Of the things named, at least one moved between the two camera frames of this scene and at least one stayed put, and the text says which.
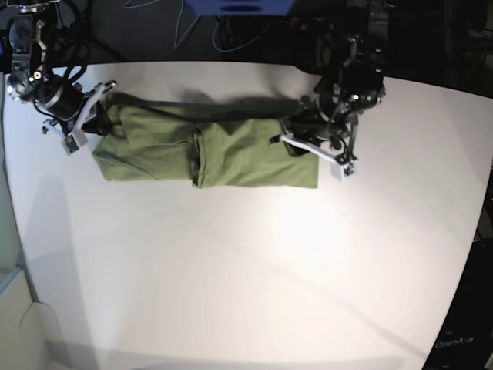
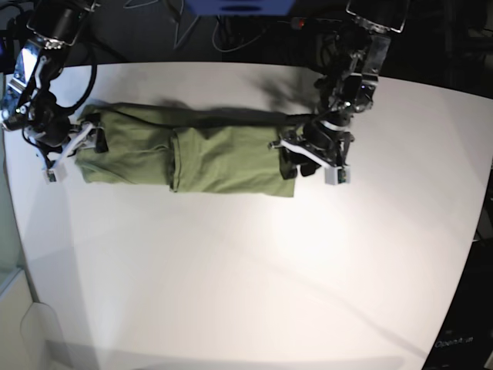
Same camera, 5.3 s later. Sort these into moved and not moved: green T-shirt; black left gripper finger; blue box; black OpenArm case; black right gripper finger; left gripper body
Moved: black right gripper finger; black left gripper finger; green T-shirt; left gripper body
Not moved: blue box; black OpenArm case
